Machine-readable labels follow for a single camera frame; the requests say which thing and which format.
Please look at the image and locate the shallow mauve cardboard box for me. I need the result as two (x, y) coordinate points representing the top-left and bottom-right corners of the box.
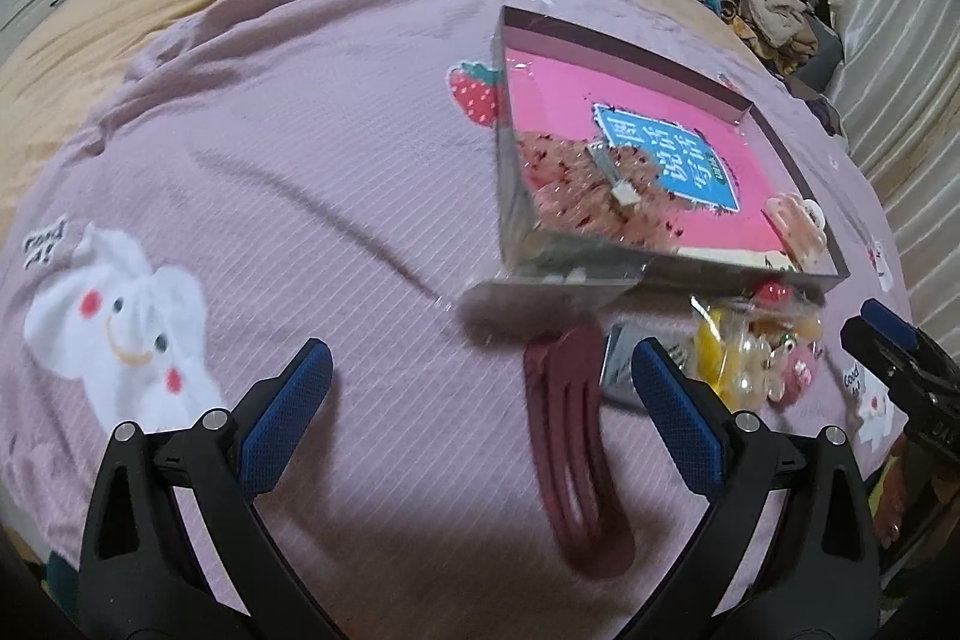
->
(494, 7), (850, 299)

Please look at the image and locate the pile of folded clothes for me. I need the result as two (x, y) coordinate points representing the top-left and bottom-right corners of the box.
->
(719, 0), (843, 92)

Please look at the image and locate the maroon snap hair clip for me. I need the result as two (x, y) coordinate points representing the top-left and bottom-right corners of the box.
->
(524, 323), (636, 580)

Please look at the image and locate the gold spiral earrings bag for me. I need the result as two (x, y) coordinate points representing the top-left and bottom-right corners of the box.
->
(599, 320), (693, 414)

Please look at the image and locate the lilac cartoon print quilt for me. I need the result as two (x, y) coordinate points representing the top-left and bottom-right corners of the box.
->
(2, 0), (908, 638)

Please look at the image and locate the striped cream curtain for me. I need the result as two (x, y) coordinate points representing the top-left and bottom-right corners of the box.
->
(830, 0), (958, 356)

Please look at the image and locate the pink fuzzy hair clip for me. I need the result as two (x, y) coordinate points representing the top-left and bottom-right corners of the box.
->
(766, 342), (818, 409)

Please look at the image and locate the yellow hoop earrings bag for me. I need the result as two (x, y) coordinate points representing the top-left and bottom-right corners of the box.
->
(690, 281), (825, 390)

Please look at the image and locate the pink book blue label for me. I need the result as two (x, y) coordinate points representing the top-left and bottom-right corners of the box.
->
(506, 47), (793, 269)

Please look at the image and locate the pearl flower hair clip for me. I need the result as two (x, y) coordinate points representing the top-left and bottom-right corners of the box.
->
(715, 333), (778, 413)

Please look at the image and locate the person's right hand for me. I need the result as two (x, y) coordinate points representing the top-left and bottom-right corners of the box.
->
(872, 434), (937, 549)

